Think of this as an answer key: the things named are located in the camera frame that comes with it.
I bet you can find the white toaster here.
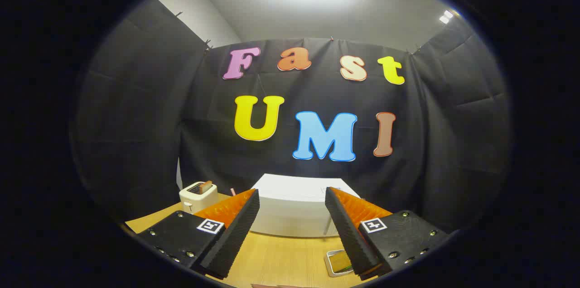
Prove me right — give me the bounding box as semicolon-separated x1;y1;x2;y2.
179;181;219;215

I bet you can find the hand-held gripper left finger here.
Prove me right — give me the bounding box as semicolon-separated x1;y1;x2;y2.
136;188;261;280

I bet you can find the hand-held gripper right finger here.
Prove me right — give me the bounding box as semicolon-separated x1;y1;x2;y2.
324;186;452;279

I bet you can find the white microwave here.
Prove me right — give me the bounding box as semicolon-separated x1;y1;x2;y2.
249;173;363;238

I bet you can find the black backdrop cloth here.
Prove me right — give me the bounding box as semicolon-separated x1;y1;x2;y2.
70;0;512;234

